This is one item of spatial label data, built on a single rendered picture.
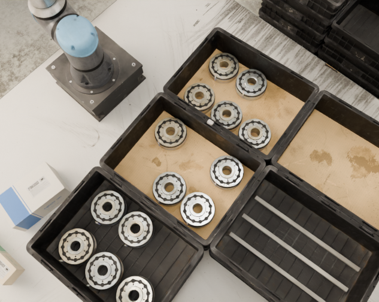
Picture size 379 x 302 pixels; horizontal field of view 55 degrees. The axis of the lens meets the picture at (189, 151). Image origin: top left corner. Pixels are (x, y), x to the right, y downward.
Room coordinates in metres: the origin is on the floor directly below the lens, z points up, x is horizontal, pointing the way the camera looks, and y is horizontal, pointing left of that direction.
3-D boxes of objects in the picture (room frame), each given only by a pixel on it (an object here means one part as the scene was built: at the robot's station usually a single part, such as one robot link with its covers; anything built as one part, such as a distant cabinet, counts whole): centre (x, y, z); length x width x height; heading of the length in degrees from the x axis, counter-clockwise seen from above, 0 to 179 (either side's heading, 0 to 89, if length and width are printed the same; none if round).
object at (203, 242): (0.33, 0.02, 0.92); 0.40 x 0.30 x 0.02; 48
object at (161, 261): (0.11, 0.23, 0.87); 0.40 x 0.30 x 0.11; 48
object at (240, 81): (0.61, -0.23, 0.86); 0.10 x 0.10 x 0.01
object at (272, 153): (0.55, -0.18, 0.92); 0.40 x 0.30 x 0.02; 48
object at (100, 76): (0.75, 0.32, 0.85); 0.15 x 0.15 x 0.10
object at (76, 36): (0.75, 0.32, 0.97); 0.13 x 0.12 x 0.14; 36
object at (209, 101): (0.57, -0.05, 0.86); 0.10 x 0.10 x 0.01
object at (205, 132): (0.33, 0.02, 0.87); 0.40 x 0.30 x 0.11; 48
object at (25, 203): (0.32, 0.53, 0.74); 0.20 x 0.12 x 0.09; 125
